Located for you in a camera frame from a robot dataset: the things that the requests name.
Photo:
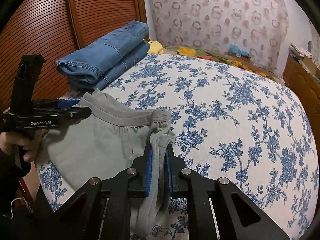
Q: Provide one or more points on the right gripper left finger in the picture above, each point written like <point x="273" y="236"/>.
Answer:
<point x="101" y="209"/>

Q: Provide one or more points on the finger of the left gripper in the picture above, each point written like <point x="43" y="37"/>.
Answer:
<point x="55" y="103"/>
<point x="72" y="113"/>

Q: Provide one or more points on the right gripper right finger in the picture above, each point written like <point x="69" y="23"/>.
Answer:
<point x="217" y="209"/>

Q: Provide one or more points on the grey pants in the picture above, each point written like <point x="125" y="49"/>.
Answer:
<point x="112" y="149"/>

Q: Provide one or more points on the person's left hand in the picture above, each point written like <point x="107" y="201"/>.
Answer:
<point x="31" y="147"/>

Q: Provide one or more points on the folded blue jeans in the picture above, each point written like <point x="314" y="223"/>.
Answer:
<point x="100" y="63"/>

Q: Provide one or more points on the wooden slatted headboard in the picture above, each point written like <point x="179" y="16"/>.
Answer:
<point x="55" y="28"/>

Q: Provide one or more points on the blue floral bed sheet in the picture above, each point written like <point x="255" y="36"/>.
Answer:
<point x="227" y="122"/>

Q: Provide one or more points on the yellow plush toy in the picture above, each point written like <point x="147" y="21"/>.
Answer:
<point x="155" y="47"/>

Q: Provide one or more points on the wooden dresser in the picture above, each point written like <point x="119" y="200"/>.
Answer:
<point x="307" y="90"/>

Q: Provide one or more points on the colourful floral blanket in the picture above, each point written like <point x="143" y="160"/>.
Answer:
<point x="221" y="58"/>

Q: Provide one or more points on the blue box by curtain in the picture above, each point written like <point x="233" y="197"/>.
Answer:
<point x="233" y="49"/>

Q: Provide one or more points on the stack of papers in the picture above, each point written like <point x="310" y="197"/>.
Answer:
<point x="299" y="52"/>

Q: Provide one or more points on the patterned pink curtain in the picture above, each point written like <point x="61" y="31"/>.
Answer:
<point x="256" y="27"/>

